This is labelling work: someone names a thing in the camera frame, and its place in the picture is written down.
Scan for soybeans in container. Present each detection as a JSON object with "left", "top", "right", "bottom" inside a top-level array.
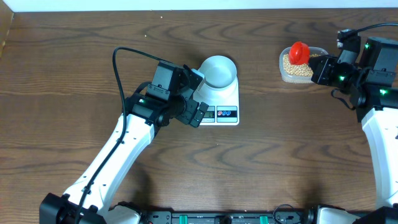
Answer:
[{"left": 283, "top": 54, "right": 313, "bottom": 77}]

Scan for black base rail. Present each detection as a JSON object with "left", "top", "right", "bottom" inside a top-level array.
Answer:
[{"left": 138, "top": 209, "right": 307, "bottom": 224}]

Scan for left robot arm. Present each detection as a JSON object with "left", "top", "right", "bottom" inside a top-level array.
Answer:
[{"left": 39, "top": 60, "right": 208, "bottom": 223}]

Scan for left black cable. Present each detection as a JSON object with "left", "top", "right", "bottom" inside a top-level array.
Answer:
[{"left": 73, "top": 46, "right": 169, "bottom": 224}]

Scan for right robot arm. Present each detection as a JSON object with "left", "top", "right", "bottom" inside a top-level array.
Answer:
[{"left": 304, "top": 37, "right": 397, "bottom": 223}]

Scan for clear plastic container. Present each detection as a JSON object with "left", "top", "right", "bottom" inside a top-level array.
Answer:
[{"left": 279, "top": 47, "right": 328, "bottom": 84}]

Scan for white digital kitchen scale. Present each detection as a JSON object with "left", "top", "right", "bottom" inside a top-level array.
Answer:
[{"left": 193, "top": 77, "right": 239, "bottom": 126}]

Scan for red measuring scoop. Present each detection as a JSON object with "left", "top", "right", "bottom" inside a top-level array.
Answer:
[{"left": 288, "top": 42, "right": 310, "bottom": 65}]

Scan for light grey bowl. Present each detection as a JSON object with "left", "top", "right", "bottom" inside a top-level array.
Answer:
[{"left": 198, "top": 55, "right": 237, "bottom": 89}]

